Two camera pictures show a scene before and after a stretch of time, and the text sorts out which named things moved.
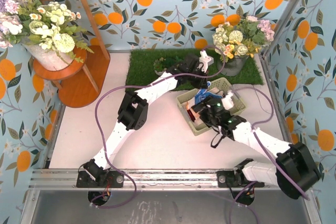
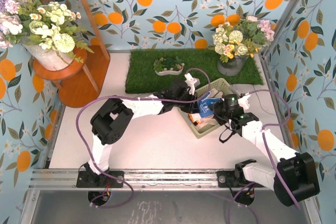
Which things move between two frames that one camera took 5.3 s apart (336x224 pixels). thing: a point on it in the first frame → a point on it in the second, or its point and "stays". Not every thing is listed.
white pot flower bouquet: [48, 31] stays
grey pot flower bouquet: [234, 44] stays
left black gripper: [199, 77] → [191, 99]
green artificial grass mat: [140, 63] stays
